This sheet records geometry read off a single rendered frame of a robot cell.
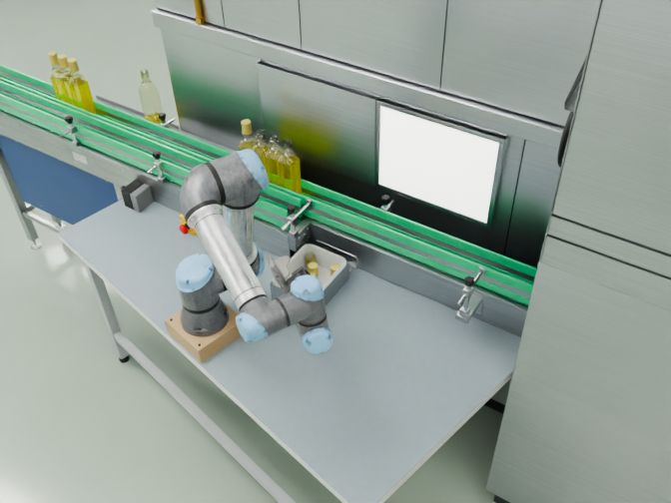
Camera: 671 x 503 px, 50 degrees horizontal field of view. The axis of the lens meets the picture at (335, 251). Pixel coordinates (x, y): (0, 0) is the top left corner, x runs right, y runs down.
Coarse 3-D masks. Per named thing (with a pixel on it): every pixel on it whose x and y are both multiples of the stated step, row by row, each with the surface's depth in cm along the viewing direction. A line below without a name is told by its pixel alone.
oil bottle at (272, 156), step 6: (270, 150) 248; (276, 150) 248; (282, 150) 249; (270, 156) 249; (276, 156) 247; (270, 162) 250; (276, 162) 249; (270, 168) 252; (276, 168) 250; (270, 174) 254; (276, 174) 252; (270, 180) 256; (276, 180) 254
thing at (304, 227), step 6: (306, 222) 252; (300, 228) 250; (306, 228) 251; (300, 234) 248; (306, 234) 251; (294, 240) 247; (300, 240) 250; (306, 240) 254; (294, 246) 249; (300, 246) 251
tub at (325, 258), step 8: (304, 248) 249; (312, 248) 249; (320, 248) 248; (296, 256) 245; (304, 256) 250; (320, 256) 250; (328, 256) 247; (336, 256) 245; (288, 264) 243; (296, 264) 247; (304, 264) 251; (320, 264) 252; (328, 264) 250; (344, 264) 242; (320, 272) 250; (328, 272) 249; (336, 272) 239; (320, 280) 247; (328, 280) 237
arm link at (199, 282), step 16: (192, 256) 218; (208, 256) 217; (176, 272) 215; (192, 272) 213; (208, 272) 212; (192, 288) 213; (208, 288) 215; (224, 288) 219; (192, 304) 217; (208, 304) 219
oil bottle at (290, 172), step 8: (280, 160) 247; (288, 160) 245; (296, 160) 247; (280, 168) 249; (288, 168) 247; (296, 168) 249; (280, 176) 252; (288, 176) 249; (296, 176) 251; (288, 184) 252; (296, 184) 253; (296, 192) 255
